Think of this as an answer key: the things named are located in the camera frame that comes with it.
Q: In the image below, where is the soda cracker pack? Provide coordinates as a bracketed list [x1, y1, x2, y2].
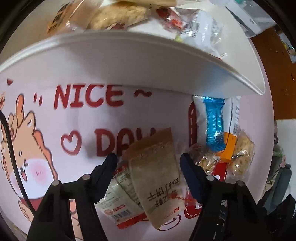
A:
[122, 128, 185, 229]

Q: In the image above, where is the grey white snack bag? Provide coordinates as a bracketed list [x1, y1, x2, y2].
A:
[176, 8, 222, 58]

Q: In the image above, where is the egg yolk snack clear bag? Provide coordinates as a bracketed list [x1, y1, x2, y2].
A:
[46, 0, 103, 36]

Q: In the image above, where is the rice cracker clear packet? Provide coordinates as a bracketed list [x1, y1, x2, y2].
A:
[227, 130, 255, 178]

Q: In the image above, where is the nut date clear packet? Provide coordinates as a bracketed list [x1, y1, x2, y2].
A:
[189, 144, 220, 175]

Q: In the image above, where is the red white barcode snack packet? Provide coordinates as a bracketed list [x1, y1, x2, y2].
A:
[97, 164, 147, 230]

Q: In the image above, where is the blue white candy packet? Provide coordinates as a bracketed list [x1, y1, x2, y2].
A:
[193, 95, 226, 152]

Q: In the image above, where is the pink cartoon tablecloth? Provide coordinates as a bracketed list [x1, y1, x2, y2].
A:
[0, 0, 276, 241]

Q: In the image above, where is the orange white snack packet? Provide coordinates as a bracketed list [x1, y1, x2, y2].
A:
[219, 96, 241, 163]

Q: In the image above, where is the white plastic storage tray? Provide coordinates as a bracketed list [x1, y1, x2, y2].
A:
[0, 0, 266, 96]

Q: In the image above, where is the red wrapped candy packet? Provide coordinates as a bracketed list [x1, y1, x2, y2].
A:
[156, 7, 194, 31]

